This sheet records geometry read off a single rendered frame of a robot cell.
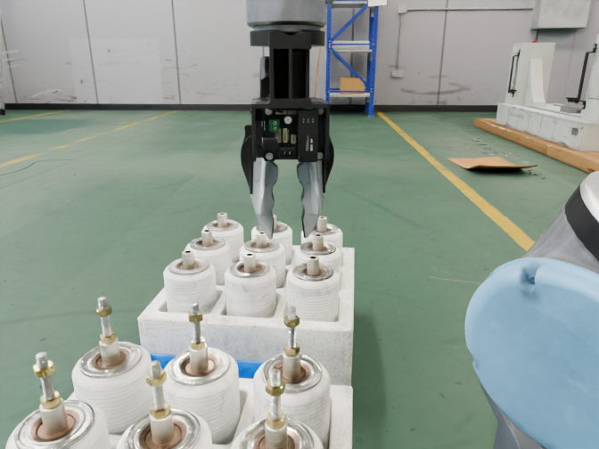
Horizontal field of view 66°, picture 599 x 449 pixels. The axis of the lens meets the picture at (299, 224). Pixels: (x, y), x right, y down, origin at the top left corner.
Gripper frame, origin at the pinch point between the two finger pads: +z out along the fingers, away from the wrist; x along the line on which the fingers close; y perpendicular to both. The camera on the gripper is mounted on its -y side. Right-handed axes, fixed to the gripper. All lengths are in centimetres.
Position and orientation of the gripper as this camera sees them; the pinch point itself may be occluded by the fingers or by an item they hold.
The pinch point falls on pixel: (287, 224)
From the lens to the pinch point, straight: 52.4
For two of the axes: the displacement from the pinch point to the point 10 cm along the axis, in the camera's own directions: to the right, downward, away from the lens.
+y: 0.7, 3.3, -9.4
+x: 10.0, -0.2, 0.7
